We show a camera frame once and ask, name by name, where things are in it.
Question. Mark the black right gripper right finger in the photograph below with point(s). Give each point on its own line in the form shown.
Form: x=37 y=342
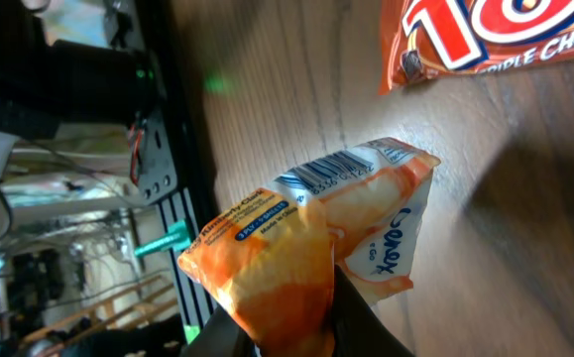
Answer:
x=357 y=330

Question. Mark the orange chocolate bar wrapper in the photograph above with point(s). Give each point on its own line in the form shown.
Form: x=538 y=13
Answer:
x=424 y=39

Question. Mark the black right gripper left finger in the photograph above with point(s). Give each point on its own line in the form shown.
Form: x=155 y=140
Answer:
x=220 y=337

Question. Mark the orange snack box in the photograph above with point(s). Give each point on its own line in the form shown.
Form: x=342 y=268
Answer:
x=270 y=260

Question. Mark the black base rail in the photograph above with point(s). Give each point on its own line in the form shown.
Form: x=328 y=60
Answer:
x=172 y=178

